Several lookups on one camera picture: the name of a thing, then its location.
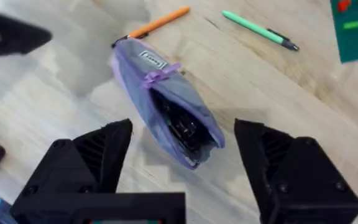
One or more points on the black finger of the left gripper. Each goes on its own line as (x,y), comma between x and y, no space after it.
(8,39)

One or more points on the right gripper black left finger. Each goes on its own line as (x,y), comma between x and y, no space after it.
(82,168)

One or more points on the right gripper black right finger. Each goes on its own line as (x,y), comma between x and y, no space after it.
(297,183)

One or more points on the purple grey zip bag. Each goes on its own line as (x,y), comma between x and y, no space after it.
(163,102)

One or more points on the orange pen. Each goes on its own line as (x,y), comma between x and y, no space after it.
(160,22)

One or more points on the green pen with black clip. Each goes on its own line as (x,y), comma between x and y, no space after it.
(255,28)

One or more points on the green board with toy blocks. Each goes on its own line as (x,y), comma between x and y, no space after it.
(357,34)

